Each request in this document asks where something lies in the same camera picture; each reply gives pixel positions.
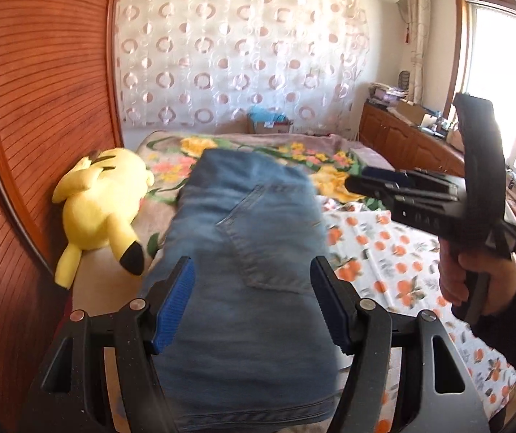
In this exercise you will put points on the wooden cabinet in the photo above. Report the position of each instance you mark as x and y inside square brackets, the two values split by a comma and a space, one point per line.
[388, 135]

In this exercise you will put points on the wooden slatted panel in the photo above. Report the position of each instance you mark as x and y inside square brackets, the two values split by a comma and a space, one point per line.
[45, 76]

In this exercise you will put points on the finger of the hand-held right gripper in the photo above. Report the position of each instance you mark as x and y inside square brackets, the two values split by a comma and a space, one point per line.
[382, 173]
[366, 187]

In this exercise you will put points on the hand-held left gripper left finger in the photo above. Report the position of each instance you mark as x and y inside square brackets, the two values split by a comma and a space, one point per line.
[172, 306]

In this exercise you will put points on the person's right hand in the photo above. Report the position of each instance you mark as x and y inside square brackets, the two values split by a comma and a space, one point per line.
[452, 279]

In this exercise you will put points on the yellow plush toy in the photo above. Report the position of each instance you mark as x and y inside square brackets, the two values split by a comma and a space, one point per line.
[100, 207]

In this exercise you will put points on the stack of papers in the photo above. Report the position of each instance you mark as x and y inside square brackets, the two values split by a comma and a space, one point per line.
[386, 94]

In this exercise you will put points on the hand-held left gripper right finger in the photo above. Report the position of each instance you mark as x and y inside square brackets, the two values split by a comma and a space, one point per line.
[330, 306]

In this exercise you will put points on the open cardboard box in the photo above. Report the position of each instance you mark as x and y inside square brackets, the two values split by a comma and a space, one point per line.
[410, 112]

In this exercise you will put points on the pink floral blanket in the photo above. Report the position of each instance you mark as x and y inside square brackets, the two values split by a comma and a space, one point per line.
[167, 162]

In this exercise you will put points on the cardboard box with label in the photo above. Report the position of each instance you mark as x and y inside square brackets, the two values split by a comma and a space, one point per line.
[271, 127]

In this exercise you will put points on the red tassel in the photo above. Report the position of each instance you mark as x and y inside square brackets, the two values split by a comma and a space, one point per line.
[406, 31]

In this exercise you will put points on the orange fruit print blanket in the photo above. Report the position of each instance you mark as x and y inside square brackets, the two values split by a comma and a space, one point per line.
[375, 243]

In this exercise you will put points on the light blue denim pants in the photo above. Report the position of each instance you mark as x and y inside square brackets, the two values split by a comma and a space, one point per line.
[239, 243]

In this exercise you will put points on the circle pattern sheer curtain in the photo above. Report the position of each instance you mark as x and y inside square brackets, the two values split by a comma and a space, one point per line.
[239, 54]

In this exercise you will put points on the floral window curtain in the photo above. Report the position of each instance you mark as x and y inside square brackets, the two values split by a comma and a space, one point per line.
[418, 31]

